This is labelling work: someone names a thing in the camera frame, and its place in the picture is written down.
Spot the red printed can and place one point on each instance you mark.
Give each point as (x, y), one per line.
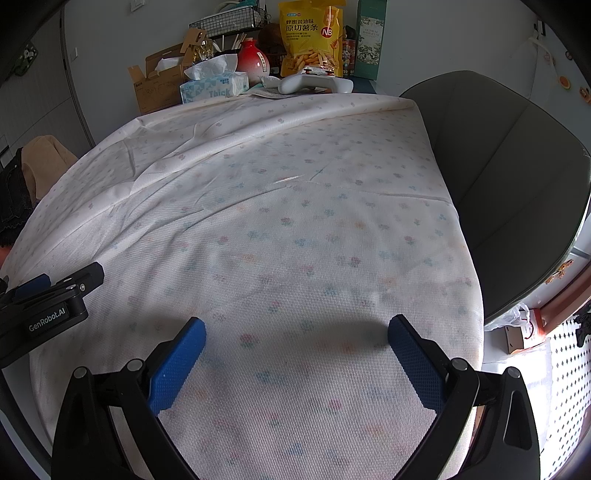
(349, 53)

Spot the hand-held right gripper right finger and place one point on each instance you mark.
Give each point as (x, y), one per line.
(415, 364)

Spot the black garment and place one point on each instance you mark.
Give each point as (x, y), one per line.
(14, 198)

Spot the red white vase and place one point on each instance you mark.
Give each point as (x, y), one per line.
(253, 64)

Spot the open brown cardboard box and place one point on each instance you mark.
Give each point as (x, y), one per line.
(157, 90)

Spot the orange white carton box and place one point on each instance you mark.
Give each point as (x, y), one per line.
(526, 334)

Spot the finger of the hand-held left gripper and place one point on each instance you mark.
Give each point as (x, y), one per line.
(81, 277)
(32, 285)

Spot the pink door frame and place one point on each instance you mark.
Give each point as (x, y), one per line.
(565, 307)

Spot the white dotted floor mat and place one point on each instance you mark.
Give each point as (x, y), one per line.
(570, 392)

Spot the white game controller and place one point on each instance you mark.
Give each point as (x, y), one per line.
(318, 85)

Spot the light blue tissue box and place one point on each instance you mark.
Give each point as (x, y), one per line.
(214, 85)

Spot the orange fridge magnet cluster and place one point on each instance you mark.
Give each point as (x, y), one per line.
(559, 271)

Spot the yellow cooking oil bottle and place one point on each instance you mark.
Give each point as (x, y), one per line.
(204, 51)

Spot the yellow snack bag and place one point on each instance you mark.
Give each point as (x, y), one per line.
(311, 41)

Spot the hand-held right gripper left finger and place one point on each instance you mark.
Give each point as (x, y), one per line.
(178, 364)

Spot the white floral tablecloth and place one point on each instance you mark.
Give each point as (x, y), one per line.
(277, 230)

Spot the grey chair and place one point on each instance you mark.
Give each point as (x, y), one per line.
(508, 184)

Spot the beige garment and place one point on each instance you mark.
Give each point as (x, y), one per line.
(48, 161)

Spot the tall green box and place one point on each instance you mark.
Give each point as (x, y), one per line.
(369, 41)

